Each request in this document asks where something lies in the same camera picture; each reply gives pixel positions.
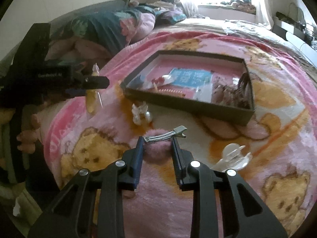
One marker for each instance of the brown plastic hair barrette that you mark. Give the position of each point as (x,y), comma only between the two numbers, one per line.
(243,90)

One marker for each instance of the white plastic claw clip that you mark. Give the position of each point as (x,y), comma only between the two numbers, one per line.
(232,158)

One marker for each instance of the purple teal pillow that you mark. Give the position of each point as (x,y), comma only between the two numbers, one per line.
(170,17)

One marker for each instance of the clear pearl flower claw clip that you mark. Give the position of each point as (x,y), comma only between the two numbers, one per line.
(141,114)

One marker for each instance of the stud earrings white card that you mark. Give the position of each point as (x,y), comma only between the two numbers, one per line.
(204,93)

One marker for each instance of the pink lace bow hair clip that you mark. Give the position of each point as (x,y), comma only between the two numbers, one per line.
(225,95)

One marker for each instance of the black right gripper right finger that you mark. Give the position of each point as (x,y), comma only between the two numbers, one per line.
(222,195)

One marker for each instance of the red bead earrings packet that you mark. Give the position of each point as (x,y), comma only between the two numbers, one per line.
(159,81)

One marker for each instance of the floral dark green quilt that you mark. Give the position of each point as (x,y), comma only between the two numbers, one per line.
(100,35)

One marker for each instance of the small dark blue block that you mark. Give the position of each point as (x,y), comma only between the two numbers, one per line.
(137,82)

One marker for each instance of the pink fluffy pompom hair clip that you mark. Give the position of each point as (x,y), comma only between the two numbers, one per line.
(157,148)

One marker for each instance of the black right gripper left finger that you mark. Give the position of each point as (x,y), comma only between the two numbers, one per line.
(71,213)

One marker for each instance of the white bed footboard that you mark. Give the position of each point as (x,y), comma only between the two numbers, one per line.
(302,46)

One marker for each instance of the pink bear pattern blanket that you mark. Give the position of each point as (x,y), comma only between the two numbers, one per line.
(280,138)

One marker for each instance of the yellow hair ties plastic bag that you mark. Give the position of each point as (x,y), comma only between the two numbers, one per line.
(93,102)

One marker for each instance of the dark cardboard box tray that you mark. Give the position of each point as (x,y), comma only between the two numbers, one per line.
(191,70)

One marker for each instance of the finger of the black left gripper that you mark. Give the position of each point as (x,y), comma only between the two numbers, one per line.
(89,82)

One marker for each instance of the person left hand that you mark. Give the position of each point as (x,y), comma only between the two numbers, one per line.
(34,126)

